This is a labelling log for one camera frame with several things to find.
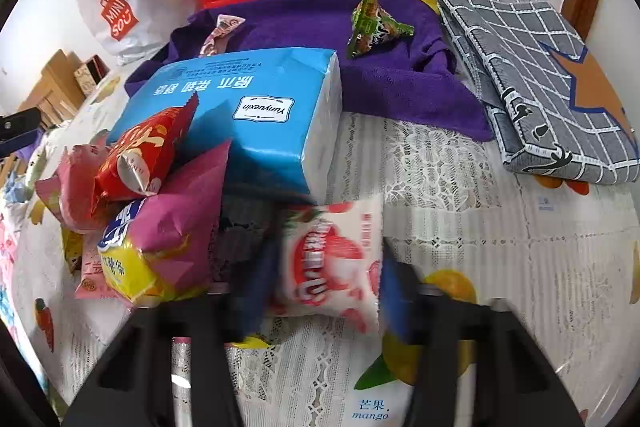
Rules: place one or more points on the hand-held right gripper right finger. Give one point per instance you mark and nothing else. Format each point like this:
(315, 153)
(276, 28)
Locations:
(395, 302)

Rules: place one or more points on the magenta yellow snack packet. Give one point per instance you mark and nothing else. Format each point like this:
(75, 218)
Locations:
(185, 207)

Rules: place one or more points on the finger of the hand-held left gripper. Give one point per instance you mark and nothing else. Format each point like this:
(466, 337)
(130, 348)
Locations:
(15, 127)

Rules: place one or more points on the blue tissue pack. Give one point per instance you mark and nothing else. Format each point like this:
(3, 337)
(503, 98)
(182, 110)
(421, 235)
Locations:
(260, 132)

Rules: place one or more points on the fruit print lace tablecloth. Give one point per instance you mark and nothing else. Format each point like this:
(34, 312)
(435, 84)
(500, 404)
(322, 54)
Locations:
(450, 217)

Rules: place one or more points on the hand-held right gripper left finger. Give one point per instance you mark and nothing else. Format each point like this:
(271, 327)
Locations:
(260, 297)

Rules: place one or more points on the grey checked packet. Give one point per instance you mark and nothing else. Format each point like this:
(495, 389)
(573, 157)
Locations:
(525, 72)

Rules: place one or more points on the purple towel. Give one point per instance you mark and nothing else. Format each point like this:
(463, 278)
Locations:
(300, 22)

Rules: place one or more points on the small pink patterned candy packet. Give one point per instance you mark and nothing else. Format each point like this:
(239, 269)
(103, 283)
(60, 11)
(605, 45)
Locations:
(220, 32)

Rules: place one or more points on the green snack packet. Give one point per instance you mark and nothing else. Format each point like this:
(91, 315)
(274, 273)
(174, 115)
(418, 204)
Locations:
(370, 27)

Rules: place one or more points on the small open patterned box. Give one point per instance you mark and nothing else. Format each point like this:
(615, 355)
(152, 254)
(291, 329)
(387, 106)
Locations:
(90, 74)

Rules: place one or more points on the white red strawberry snack packet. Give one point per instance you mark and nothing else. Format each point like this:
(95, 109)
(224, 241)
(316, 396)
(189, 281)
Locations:
(325, 257)

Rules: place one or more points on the orange pink snack packet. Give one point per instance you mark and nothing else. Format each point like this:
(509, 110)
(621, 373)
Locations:
(92, 277)

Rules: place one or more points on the pale pink snack packet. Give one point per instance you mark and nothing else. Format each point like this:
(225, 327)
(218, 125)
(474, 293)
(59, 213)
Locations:
(70, 197)

